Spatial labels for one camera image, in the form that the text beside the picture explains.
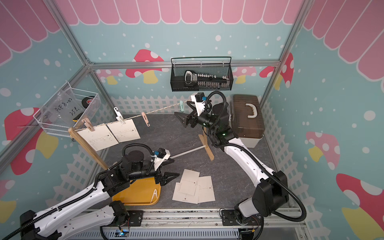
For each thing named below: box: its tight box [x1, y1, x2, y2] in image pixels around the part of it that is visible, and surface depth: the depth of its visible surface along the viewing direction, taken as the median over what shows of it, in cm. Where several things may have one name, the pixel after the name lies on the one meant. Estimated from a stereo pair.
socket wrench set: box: [184, 70, 230, 89], surface depth 91 cm
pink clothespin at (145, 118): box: [141, 111, 151, 127], surface depth 64 cm
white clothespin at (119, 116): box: [113, 107, 126, 125], surface depth 59 cm
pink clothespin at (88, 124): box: [81, 117, 95, 132], surface depth 56 cm
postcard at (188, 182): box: [177, 169, 200, 196], surface depth 87 cm
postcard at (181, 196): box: [172, 182, 200, 205], surface depth 83 cm
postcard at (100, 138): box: [74, 123, 119, 152], surface depth 64 cm
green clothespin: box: [179, 100, 185, 113], surface depth 66 cm
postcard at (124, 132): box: [106, 119, 141, 143], surface depth 66 cm
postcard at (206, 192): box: [198, 176, 216, 204], surface depth 85 cm
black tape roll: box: [81, 96, 95, 109], surface depth 82 cm
